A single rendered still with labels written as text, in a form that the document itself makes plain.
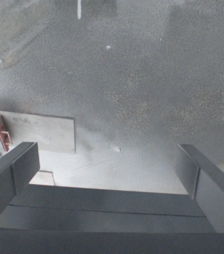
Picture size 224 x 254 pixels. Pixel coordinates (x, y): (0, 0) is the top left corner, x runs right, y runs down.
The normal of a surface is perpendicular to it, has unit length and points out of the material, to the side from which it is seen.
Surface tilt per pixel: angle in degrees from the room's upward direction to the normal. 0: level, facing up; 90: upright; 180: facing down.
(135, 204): 90
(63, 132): 0
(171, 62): 0
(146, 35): 0
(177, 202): 90
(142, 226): 90
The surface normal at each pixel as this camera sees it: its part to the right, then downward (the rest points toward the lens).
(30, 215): 0.11, -0.76
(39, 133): -0.05, 0.65
